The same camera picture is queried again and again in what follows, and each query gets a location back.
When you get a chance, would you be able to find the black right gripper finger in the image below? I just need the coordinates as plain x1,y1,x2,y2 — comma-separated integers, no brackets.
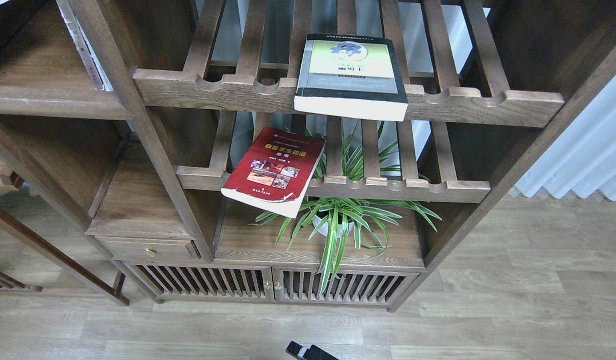
286,341,338,360

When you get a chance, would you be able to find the red cover book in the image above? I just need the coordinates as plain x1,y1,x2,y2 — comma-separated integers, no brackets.
221,126,325,218

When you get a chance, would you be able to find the green spider plant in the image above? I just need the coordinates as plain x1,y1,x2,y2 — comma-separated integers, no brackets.
275,120,442,294

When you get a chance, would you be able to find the white plant pot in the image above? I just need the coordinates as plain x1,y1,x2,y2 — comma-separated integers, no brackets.
312,214,354,239

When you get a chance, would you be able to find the brass drawer knob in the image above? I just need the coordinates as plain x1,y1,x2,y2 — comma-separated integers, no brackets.
145,247,156,258

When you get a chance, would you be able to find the dark wooden bookshelf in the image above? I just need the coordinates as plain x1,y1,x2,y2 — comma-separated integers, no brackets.
0,0,616,312

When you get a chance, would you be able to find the black and yellow book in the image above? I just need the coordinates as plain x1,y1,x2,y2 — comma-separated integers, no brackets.
294,33,408,122

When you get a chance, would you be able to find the white curtain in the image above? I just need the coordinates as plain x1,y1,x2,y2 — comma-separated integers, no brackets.
510,75,616,201

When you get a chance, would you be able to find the worn upright book spine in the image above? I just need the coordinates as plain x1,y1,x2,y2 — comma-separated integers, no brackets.
57,0,113,92

